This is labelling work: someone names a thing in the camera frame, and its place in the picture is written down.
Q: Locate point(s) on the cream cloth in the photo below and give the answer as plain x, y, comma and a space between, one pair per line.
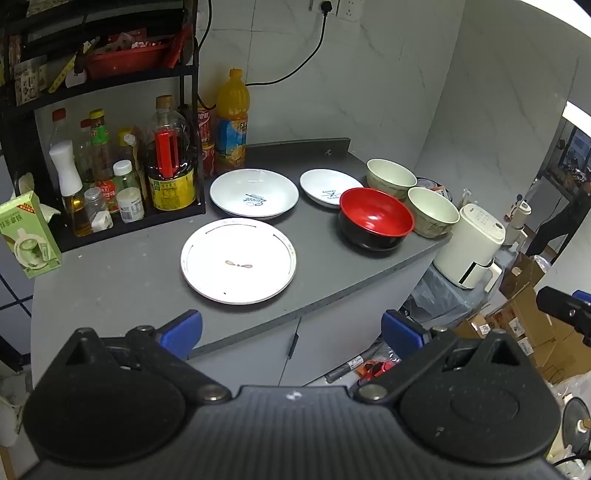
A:
32, 184

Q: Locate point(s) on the red and black bowl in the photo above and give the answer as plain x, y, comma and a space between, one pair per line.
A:
374, 214

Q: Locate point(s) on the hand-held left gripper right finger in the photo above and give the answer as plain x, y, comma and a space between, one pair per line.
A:
401, 332

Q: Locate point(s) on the white air fryer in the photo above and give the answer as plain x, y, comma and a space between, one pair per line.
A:
466, 249

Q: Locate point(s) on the black tool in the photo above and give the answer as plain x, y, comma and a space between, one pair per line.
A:
346, 369

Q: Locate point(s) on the cream bowl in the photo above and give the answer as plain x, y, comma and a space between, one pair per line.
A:
390, 173
429, 210

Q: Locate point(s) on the red label bottle green cap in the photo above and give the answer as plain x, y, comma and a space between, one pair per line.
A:
99, 138

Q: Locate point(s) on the glass pot lid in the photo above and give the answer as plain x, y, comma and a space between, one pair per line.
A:
577, 427

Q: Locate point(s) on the green bottle white cap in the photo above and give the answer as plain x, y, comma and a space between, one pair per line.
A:
123, 177

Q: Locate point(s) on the oil bottle tall white cap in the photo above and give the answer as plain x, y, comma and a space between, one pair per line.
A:
69, 170

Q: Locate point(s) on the yellow capped sauce bottle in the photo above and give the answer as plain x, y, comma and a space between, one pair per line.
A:
129, 143

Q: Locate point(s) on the red plastic basket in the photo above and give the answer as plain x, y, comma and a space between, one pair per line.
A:
124, 60

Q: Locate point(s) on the white wall socket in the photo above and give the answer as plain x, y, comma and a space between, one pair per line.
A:
346, 9

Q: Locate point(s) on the grey trash bag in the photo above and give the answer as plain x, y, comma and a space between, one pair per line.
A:
438, 295

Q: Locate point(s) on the black metal rack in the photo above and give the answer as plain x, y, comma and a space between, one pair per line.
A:
152, 220

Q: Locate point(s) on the large deep white plate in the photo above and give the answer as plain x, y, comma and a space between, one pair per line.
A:
254, 189

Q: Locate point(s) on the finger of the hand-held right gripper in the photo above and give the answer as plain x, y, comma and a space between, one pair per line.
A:
561, 307
582, 295

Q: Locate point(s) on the orange juice bottle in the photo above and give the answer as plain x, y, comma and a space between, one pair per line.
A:
231, 97

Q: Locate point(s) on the white plate gold rim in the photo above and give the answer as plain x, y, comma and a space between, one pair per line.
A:
240, 277

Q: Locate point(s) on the small white jar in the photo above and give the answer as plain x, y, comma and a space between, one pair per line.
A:
130, 207

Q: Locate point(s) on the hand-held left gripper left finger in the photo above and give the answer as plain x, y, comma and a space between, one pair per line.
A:
182, 330

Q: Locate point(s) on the small deep white plate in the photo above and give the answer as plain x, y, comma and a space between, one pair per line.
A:
323, 184

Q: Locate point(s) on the red can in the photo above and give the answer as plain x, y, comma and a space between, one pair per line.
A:
205, 124

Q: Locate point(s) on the round printed tin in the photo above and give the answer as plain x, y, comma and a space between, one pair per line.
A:
431, 183

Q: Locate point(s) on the clear salt jar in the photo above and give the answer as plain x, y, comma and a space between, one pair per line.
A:
99, 219

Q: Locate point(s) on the green carton box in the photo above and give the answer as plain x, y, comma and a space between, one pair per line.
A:
27, 235

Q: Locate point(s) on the small white appliance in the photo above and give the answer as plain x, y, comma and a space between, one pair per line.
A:
517, 221

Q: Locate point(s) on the cardboard box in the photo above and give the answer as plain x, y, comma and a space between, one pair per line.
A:
521, 318

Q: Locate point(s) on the clear bottle red cap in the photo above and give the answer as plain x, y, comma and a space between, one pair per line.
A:
59, 127

